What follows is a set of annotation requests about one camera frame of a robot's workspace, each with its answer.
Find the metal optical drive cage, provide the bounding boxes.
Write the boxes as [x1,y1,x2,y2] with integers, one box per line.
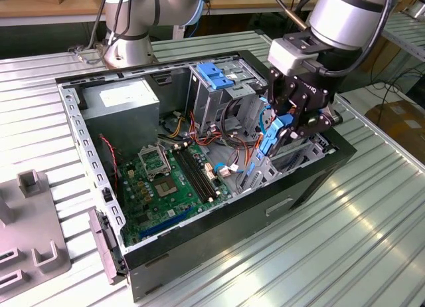
[185,56,270,135]

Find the grey power supply unit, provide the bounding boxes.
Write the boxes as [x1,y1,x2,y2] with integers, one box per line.
[79,77,161,161]

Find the metal socket cover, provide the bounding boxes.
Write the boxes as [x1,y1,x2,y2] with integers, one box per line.
[137,144,172,179]

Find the wooden desk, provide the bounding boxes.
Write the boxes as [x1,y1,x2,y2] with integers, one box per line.
[0,0,319,52]

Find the yellow black wire bundle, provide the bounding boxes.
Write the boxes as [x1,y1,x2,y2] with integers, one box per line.
[158,110,187,139]

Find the black open PC case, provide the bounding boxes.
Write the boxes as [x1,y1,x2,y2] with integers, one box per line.
[54,49,358,303]

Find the long blue wire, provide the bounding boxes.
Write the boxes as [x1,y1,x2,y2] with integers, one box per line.
[257,96,276,137]

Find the metal slat side table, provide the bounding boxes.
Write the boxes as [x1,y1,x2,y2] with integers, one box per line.
[360,13,425,85]

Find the short blue wire white plug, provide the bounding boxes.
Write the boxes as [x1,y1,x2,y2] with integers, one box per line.
[212,161,245,177]

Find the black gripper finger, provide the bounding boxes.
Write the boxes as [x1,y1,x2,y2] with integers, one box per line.
[288,106,343,139]
[268,68,308,118]

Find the hard disk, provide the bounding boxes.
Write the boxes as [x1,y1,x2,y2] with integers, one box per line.
[247,116,297,177]

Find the blue expansion slot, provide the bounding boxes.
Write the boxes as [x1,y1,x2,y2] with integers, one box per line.
[138,205,195,240]

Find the grey parts rack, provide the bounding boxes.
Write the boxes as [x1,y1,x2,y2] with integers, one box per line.
[0,170,72,294]

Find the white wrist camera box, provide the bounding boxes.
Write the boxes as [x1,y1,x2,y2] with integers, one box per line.
[268,37,320,76]

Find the red orange wire bundle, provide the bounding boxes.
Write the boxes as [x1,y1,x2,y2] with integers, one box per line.
[188,110,266,167]

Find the brown cardboard box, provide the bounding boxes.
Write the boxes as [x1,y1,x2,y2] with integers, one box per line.
[365,100,425,155]

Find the red black fan wire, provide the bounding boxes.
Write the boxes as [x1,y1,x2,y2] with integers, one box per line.
[99,136,120,192]

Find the metal disk bay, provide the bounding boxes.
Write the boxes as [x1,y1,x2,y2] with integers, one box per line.
[237,87,335,193]

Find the black RAM slot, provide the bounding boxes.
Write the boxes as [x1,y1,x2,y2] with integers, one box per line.
[187,146,220,197]
[179,148,213,201]
[183,148,216,199]
[174,149,209,203]

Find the black cable copper sleeve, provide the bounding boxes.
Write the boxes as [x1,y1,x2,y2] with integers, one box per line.
[268,0,311,32]

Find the thick black cable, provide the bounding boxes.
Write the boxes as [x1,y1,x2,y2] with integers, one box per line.
[320,0,395,77]

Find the green motherboard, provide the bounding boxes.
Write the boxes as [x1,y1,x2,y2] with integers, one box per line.
[118,142,233,247]

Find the blue plastic drive latch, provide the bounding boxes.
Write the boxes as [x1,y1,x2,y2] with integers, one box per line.
[196,62,236,91]

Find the CPU socket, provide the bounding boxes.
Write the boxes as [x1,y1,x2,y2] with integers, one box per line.
[151,175,180,200]

